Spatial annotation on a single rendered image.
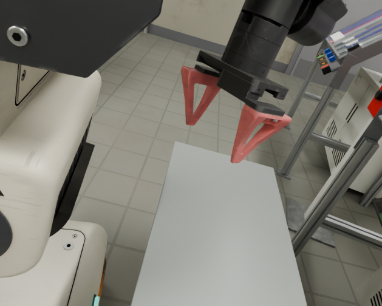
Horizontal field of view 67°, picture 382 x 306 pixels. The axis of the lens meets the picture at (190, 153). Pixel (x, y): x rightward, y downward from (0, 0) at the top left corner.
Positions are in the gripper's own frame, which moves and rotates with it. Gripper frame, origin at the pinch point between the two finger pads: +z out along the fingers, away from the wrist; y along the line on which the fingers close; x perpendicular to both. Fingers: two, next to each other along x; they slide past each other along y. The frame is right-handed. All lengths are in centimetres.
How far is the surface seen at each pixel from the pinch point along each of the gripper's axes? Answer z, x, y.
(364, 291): 51, -95, -17
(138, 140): 59, -62, 106
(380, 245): 32, -92, -12
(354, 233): 31, -85, -5
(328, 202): 24, -74, 5
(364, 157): 5, -72, 3
